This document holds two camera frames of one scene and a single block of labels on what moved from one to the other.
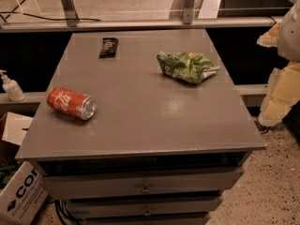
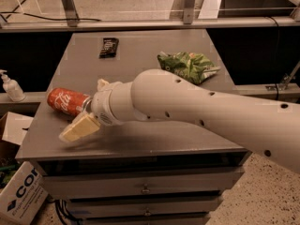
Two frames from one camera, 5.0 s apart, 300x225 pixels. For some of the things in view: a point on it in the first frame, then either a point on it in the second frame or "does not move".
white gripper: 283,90 → 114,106
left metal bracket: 68,5 does not move
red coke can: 71,102 does not move
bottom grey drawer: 145,221 does not move
